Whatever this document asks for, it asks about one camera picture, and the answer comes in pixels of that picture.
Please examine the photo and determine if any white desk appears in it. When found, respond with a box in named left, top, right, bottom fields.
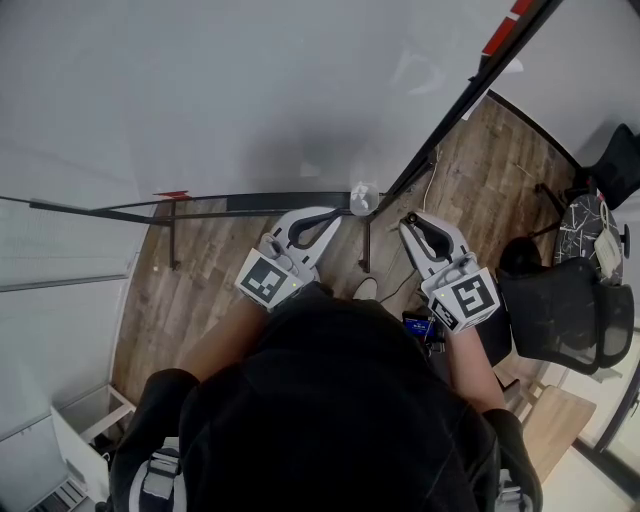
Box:
left=0, top=405, right=112, bottom=512

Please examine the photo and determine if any black mesh office chair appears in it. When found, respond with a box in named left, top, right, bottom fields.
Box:
left=496, top=236, right=636, bottom=377

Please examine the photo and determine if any person's white shoe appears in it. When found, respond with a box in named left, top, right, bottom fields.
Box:
left=351, top=277, right=380, bottom=302

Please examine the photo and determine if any person's left forearm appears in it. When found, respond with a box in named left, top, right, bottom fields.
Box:
left=177, top=293, right=281, bottom=384

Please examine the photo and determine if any white cable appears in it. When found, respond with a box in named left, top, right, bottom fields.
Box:
left=422, top=147, right=442, bottom=213

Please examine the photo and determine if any black floor cable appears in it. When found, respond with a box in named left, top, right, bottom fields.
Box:
left=378, top=259, right=426, bottom=306

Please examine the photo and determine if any white desk phone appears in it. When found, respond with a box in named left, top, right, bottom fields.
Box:
left=593, top=199, right=623, bottom=281

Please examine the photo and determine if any black whiteboard stand leg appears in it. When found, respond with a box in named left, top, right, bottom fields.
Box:
left=167, top=199, right=181, bottom=272
left=357, top=217, right=373, bottom=275

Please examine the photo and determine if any translucent white plastic cup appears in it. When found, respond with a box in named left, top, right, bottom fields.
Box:
left=349, top=182, right=382, bottom=217

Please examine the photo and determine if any light wooden table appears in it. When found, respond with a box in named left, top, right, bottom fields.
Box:
left=517, top=383, right=598, bottom=485

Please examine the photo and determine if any grey backpack strap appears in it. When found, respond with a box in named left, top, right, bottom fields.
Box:
left=128, top=446, right=182, bottom=512

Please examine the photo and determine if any black metal frame bar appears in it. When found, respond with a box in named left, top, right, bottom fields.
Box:
left=368, top=0, right=566, bottom=219

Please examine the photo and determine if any large white whiteboard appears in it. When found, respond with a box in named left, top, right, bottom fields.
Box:
left=0, top=0, right=554, bottom=224

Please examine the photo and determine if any person's right forearm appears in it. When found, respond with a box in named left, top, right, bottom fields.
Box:
left=441, top=323, right=507, bottom=414

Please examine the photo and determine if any black device with blue screen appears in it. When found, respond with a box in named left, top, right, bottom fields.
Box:
left=401, top=309, right=446, bottom=353

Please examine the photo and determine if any black whiteboard tray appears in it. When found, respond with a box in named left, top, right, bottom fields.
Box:
left=223, top=191, right=352, bottom=213

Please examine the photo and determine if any round black marble table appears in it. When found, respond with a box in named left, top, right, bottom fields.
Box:
left=552, top=193, right=626, bottom=287

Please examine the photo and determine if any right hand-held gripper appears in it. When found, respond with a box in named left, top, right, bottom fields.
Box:
left=398, top=210, right=502, bottom=334

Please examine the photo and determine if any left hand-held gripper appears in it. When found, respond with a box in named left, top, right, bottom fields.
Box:
left=234, top=206, right=345, bottom=314

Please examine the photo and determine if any person's black shirt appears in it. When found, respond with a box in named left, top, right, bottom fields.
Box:
left=108, top=281, right=545, bottom=512

